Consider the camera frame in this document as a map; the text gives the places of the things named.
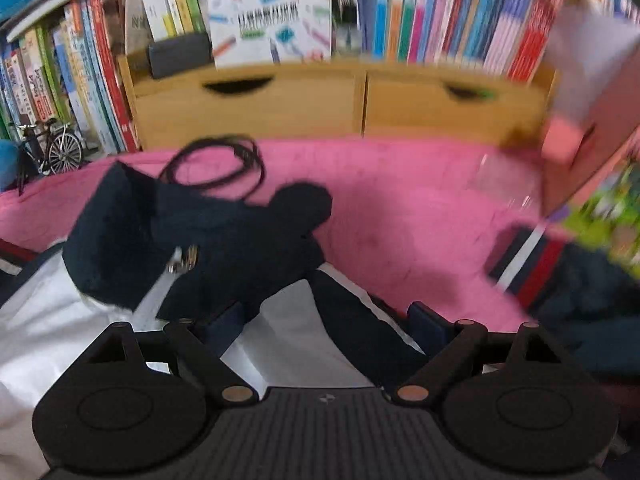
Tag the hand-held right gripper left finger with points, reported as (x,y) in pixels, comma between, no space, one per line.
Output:
(225,328)

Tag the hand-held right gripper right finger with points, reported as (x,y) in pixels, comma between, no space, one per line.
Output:
(425,327)

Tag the navy and white jacket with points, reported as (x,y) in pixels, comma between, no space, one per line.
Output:
(225,240)

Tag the pink blanket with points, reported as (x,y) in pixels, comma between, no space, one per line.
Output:
(400,200)

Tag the green printed book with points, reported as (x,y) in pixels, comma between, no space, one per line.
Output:
(610,215)

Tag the wooden drawer box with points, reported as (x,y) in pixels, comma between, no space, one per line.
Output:
(300,105)

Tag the small model bicycle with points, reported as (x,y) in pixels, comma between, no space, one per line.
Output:
(37,142)

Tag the pink box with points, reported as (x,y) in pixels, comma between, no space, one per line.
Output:
(600,125)

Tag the small blue plush toy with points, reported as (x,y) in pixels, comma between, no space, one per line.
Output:
(6,165)

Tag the black case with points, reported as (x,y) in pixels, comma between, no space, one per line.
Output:
(177,55)

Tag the row of colourful books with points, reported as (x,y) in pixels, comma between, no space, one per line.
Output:
(440,10)

